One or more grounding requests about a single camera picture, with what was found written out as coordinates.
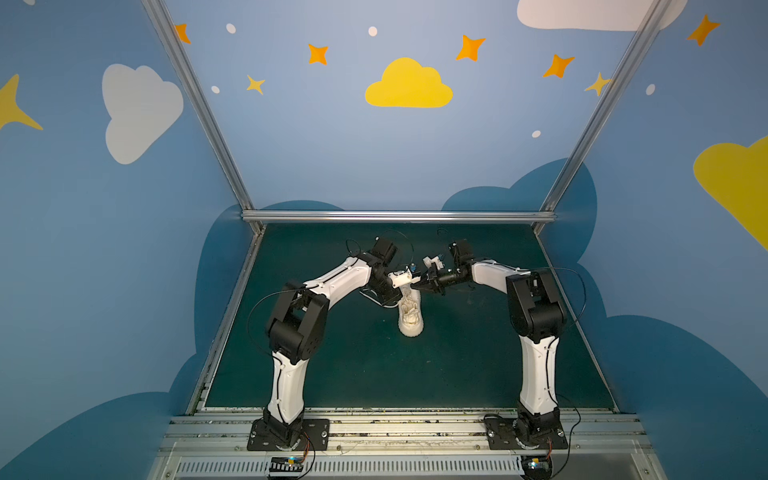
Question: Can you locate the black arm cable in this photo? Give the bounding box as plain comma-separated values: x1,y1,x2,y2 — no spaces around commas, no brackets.
551,266,589,331
244,289,295,361

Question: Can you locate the aluminium frame post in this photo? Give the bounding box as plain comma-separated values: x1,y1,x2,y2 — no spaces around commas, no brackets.
142,0,253,214
532,0,673,236

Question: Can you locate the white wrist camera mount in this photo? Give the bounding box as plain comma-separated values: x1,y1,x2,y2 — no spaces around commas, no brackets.
423,256,445,272
388,269,421,289

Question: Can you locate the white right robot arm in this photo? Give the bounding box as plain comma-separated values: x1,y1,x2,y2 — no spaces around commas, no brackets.
412,240,568,449

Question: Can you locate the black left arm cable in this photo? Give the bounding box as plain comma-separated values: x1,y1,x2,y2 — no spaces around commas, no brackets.
244,289,295,361

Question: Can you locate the rear horizontal aluminium frame bar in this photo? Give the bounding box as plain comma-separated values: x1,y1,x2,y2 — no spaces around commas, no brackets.
241,210,556,224

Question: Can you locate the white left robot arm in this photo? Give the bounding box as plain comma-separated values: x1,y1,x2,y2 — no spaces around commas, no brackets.
260,237,402,449

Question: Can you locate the right rear aluminium frame post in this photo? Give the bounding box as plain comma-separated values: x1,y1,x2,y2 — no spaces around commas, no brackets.
532,0,673,236

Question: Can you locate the right green circuit board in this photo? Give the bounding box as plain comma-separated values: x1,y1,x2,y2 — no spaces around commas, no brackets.
520,456,553,480

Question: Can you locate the green circuit board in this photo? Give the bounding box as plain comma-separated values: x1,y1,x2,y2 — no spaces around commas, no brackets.
520,456,553,480
266,456,305,479

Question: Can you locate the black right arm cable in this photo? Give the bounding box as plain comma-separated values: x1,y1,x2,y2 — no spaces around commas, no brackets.
551,266,589,331

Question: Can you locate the left green circuit board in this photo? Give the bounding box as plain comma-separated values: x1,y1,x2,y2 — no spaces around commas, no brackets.
266,456,305,479

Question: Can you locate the left rear aluminium frame post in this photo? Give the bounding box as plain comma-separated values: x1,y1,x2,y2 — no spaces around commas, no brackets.
142,0,253,214

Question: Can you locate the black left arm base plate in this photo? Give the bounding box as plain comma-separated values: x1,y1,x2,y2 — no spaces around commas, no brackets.
246,417,330,452

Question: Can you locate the left side aluminium table rail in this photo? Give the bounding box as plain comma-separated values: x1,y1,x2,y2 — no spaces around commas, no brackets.
184,229,265,416

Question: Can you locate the white knit sneaker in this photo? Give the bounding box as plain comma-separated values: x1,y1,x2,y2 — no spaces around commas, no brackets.
397,285,424,338

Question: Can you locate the front aluminium rail platform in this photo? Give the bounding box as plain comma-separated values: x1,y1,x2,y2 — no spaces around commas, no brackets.
148,409,666,479

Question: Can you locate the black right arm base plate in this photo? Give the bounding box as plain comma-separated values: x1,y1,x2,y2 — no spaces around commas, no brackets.
482,414,569,450

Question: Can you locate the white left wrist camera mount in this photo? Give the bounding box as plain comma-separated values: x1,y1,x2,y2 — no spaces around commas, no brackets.
388,269,421,289

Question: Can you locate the white shoelace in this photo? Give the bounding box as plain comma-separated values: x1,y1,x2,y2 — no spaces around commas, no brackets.
358,289,397,309

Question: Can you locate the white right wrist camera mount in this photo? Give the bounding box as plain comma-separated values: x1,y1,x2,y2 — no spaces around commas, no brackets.
423,256,445,272

